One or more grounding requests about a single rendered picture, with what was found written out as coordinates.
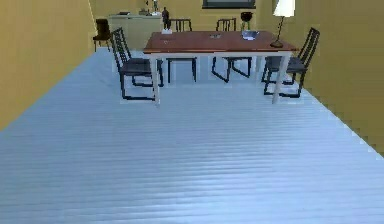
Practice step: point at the black slatted dining chair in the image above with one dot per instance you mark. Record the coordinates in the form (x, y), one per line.
(131, 65)
(295, 63)
(181, 25)
(230, 61)

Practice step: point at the brown table with white legs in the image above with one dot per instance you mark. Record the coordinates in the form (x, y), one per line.
(213, 41)

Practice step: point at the small grey flat dish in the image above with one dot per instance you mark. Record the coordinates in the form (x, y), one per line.
(215, 35)

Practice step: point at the grey blue bowl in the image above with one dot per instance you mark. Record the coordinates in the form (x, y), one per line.
(249, 34)

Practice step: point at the dark statuette on white base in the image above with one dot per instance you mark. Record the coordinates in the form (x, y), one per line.
(165, 16)

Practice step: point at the pale green cabinet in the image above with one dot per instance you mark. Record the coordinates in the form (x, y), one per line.
(135, 28)

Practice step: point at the dark framed window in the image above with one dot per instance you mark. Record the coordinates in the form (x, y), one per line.
(228, 3)

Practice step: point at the dark brown wooden chair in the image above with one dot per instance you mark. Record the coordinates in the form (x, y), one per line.
(102, 30)

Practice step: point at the white shade table lamp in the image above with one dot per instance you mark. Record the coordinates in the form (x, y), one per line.
(283, 10)

